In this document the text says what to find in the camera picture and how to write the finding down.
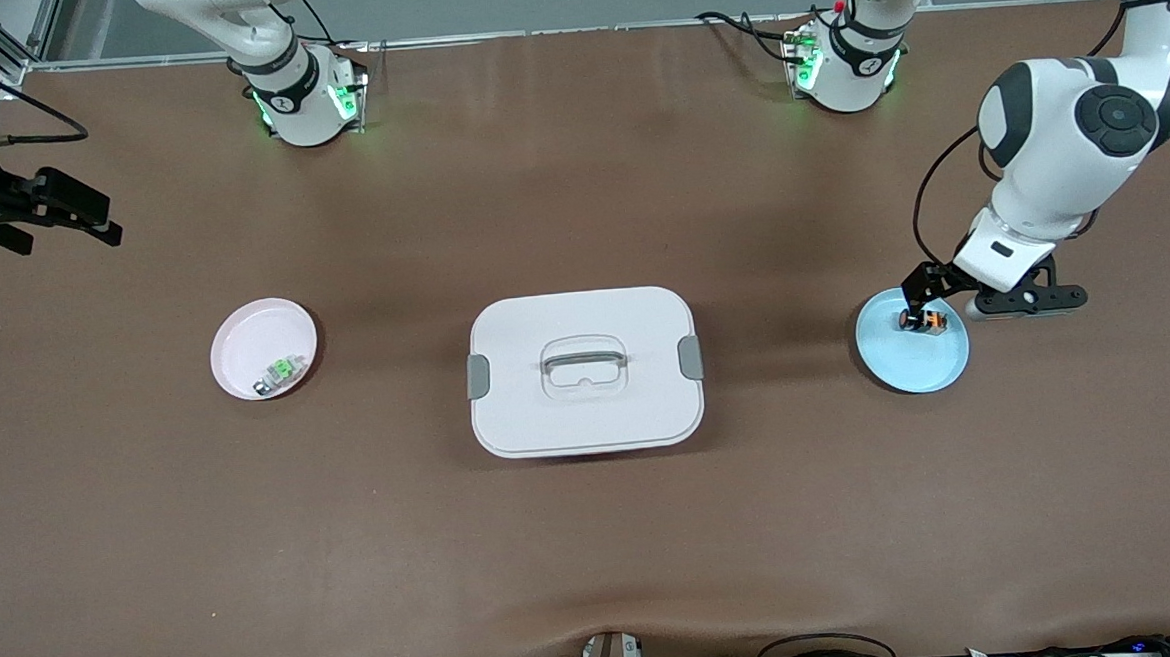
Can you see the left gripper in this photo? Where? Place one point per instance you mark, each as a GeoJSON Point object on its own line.
{"type": "Point", "coordinates": [926, 282]}

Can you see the orange switch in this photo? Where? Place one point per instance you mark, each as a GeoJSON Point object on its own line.
{"type": "Point", "coordinates": [930, 321]}

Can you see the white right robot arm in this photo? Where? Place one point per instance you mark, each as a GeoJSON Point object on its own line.
{"type": "Point", "coordinates": [298, 113]}

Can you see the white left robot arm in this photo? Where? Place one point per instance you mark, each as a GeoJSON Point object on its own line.
{"type": "Point", "coordinates": [1048, 174]}

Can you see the white lidded box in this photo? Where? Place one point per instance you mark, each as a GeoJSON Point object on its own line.
{"type": "Point", "coordinates": [590, 418]}

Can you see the blue round plate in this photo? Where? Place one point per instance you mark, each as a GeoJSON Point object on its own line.
{"type": "Point", "coordinates": [912, 366]}

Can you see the pink round plate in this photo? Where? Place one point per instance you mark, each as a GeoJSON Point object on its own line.
{"type": "Point", "coordinates": [240, 347]}

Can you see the green switch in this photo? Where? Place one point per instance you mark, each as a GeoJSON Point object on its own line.
{"type": "Point", "coordinates": [280, 374]}

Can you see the metal table edge rail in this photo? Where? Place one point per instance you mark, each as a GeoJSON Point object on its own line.
{"type": "Point", "coordinates": [579, 31]}

